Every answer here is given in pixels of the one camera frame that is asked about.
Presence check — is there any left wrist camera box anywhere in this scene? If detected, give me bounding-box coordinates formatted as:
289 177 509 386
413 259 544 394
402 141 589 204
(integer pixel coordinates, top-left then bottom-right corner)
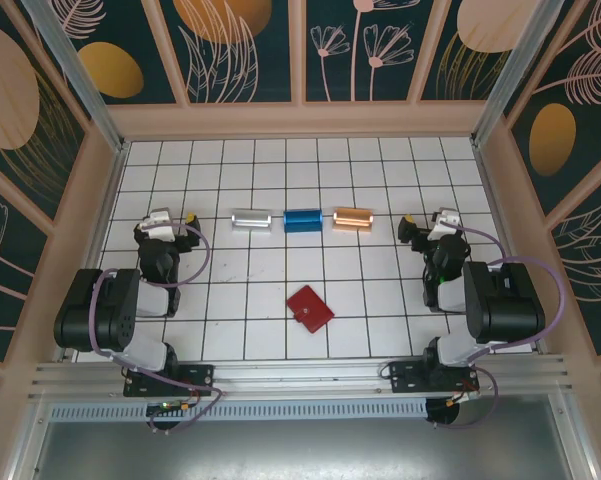
143 209 175 240

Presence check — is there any small green circuit board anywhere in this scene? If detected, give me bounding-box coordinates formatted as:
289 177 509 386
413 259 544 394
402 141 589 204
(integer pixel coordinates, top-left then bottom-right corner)
146 399 190 417

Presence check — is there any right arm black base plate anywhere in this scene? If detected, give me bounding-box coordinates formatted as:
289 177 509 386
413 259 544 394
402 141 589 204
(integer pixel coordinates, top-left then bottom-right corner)
388 360 480 396

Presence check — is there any grey metal sheet panel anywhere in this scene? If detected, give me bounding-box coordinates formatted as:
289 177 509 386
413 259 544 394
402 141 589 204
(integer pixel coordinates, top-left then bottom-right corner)
7 394 599 480

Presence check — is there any red leather card holder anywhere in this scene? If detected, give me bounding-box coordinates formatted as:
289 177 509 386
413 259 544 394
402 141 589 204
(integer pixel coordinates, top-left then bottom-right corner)
285 283 336 335

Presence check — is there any slotted grey cable duct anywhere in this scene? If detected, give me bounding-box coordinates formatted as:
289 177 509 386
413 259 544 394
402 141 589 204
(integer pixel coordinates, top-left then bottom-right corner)
49 398 429 424

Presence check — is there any copper metal card stand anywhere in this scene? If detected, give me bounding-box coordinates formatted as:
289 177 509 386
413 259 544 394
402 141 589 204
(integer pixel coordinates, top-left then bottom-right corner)
332 206 375 233

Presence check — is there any blue metal card stand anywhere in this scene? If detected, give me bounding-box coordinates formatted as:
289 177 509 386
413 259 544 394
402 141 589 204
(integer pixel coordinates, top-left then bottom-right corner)
282 208 323 235

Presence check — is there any aluminium mounting rail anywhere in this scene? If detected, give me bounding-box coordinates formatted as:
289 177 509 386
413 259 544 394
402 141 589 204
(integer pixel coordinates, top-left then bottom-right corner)
27 352 571 401

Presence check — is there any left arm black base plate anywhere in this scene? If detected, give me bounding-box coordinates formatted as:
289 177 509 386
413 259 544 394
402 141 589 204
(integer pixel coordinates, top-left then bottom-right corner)
123 363 216 398

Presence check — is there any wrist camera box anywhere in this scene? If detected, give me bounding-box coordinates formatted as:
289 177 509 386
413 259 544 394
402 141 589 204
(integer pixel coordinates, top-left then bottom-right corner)
143 209 175 240
428 208 462 242

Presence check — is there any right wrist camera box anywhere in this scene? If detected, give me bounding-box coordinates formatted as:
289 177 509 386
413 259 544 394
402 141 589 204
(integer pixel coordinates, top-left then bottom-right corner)
428 208 462 242

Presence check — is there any aluminium corner post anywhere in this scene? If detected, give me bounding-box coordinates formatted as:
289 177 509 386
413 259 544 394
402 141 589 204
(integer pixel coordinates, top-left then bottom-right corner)
469 0 581 147
19 0 131 154

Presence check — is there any silver metal card stand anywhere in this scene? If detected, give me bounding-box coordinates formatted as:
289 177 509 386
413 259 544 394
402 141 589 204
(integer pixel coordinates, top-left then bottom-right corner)
230 207 274 234

